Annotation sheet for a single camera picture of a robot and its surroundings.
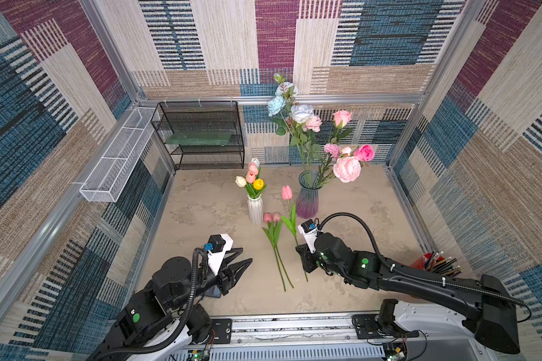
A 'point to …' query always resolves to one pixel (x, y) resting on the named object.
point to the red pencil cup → (435, 262)
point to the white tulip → (240, 181)
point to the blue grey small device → (214, 292)
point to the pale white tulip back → (255, 160)
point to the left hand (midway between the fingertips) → (246, 255)
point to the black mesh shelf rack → (202, 116)
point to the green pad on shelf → (201, 138)
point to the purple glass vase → (309, 181)
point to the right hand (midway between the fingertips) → (301, 250)
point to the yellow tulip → (258, 183)
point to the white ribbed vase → (255, 207)
